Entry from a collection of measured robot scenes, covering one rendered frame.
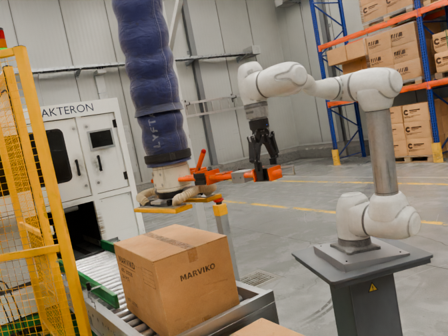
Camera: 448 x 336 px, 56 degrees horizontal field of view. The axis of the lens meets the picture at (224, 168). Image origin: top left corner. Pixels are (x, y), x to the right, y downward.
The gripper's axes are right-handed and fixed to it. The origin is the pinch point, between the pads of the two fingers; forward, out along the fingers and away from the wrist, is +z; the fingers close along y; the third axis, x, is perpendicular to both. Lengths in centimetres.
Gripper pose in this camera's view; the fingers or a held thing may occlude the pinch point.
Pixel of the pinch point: (267, 171)
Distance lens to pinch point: 162.3
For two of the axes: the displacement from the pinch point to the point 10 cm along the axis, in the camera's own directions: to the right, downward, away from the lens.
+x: 6.9, -0.6, -7.2
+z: 1.8, 9.8, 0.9
